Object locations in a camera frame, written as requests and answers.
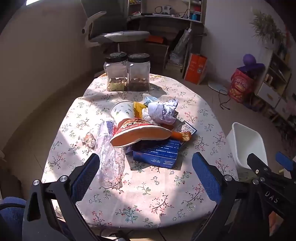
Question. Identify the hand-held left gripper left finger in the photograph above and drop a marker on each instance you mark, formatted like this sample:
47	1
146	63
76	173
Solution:
85	177

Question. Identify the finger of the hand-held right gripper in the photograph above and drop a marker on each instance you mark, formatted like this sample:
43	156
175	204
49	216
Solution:
256	163
285	161

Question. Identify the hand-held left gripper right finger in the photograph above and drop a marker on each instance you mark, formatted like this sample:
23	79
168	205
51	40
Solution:
206	178

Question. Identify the white plastic bin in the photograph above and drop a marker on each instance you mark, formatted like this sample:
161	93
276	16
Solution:
245	143

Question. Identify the orange sausage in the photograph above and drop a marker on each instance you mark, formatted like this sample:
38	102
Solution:
182	136

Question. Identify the red instant noodle bowl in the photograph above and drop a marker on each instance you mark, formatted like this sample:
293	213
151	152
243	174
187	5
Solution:
141	135

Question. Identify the white leaf-print paper cup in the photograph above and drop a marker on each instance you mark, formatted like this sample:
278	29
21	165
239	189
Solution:
121	112

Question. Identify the pale blue paper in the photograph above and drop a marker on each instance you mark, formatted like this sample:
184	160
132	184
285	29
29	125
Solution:
160	112

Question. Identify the crushed clear plastic bottle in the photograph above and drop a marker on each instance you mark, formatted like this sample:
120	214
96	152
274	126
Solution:
108	157

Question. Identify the crumpled clear wrapper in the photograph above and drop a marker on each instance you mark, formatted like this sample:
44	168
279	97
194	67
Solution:
89	140

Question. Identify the blue packet with barcode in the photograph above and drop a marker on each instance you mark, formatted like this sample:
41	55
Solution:
188	128

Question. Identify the blue flat cigarette carton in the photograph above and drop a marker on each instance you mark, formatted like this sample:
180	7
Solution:
155	155

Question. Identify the floral tablecloth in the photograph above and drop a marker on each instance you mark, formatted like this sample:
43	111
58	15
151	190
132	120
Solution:
148	199

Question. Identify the red printed bucket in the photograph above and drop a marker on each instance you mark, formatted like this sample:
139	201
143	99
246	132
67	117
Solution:
240	87

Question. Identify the white wooden shelf cabinet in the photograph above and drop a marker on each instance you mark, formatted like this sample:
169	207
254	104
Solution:
272	81

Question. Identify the yellow snack wrapper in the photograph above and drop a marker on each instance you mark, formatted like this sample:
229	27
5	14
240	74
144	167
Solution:
138	109

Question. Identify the white round floor scale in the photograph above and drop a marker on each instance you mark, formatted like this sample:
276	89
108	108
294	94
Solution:
216	86

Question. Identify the purple ball toy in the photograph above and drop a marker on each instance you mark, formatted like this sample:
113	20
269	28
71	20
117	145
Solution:
249	60

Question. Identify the clear jar with black lid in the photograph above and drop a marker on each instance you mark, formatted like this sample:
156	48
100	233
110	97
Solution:
115	71
138	71

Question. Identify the orange cardboard box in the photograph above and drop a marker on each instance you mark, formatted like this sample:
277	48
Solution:
195	68

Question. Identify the clear plastic bag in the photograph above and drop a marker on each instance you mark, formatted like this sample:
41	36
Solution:
181	46

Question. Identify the dried plant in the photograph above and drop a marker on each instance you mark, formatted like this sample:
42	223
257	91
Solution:
266	27

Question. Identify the grey office chair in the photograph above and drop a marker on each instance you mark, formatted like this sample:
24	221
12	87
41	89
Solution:
115	36

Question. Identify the orange box under desk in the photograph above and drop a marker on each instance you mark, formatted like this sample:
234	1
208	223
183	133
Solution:
154	39

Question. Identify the wooden computer desk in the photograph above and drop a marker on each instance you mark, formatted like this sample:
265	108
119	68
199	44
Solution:
161	23

